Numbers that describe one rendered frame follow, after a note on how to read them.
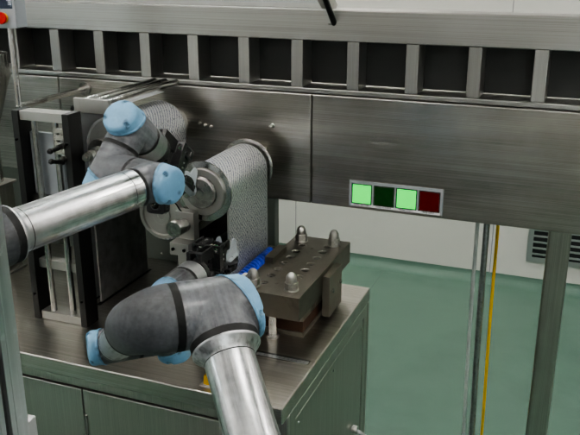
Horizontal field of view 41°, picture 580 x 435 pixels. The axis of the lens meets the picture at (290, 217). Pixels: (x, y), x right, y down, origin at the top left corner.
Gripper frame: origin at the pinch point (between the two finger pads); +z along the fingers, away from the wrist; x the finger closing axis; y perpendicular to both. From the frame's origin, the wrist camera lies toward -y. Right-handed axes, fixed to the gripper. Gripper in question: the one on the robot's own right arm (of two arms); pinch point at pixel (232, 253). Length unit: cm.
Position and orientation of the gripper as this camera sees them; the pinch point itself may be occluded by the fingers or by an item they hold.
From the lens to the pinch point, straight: 193.1
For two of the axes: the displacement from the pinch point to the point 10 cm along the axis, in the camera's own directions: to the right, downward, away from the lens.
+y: 0.0, -9.5, -3.2
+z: 3.6, -3.0, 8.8
